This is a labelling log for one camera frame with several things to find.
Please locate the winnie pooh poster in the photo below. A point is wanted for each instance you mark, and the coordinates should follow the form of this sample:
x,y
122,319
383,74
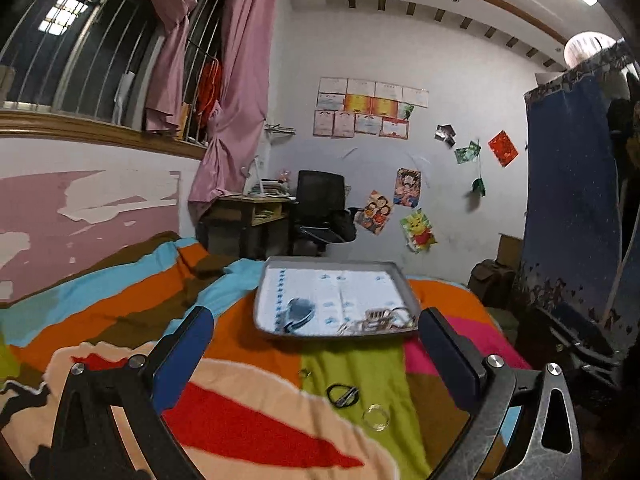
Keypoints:
x,y
418,231

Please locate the olive green bag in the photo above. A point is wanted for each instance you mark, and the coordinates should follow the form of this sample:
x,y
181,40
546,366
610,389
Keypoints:
x,y
492,283

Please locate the light blue smart watch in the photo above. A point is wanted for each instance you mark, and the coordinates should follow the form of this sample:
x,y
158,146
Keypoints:
x,y
297,313

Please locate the cartoon boy poster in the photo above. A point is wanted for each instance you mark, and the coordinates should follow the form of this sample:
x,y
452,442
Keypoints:
x,y
407,188

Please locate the barred window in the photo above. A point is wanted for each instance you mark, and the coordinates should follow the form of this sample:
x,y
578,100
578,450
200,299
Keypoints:
x,y
80,70

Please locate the cartoon family poster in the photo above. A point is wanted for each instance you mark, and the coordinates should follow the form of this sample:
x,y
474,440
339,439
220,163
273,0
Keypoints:
x,y
375,213

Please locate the wooden desk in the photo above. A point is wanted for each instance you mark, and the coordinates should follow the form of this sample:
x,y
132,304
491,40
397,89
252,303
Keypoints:
x,y
251,215

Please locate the red paper square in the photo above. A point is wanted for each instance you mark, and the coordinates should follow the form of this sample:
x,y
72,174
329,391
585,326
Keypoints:
x,y
503,148

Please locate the clear ring bangle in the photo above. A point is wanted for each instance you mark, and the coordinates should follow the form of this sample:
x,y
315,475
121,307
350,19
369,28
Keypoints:
x,y
376,418

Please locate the colourful striped blanket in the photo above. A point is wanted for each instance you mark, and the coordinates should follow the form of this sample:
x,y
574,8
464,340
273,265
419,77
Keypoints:
x,y
245,414

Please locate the grey tray with paper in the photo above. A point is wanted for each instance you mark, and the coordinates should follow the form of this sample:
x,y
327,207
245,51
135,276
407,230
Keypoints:
x,y
341,290

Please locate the black office chair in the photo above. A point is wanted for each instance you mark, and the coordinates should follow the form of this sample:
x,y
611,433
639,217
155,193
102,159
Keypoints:
x,y
320,216

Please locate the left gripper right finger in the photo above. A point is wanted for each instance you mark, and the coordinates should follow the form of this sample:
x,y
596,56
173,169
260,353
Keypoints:
x,y
545,440

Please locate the blue wardrobe curtain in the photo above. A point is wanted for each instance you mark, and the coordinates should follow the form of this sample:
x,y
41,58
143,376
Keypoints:
x,y
581,239

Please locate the pink curtain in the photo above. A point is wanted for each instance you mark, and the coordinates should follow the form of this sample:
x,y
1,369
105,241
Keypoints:
x,y
233,100

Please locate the certificates on wall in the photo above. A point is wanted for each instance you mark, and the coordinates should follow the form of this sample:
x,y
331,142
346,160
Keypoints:
x,y
346,107

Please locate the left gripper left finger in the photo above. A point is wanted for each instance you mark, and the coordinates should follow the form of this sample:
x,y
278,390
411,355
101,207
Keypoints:
x,y
109,423

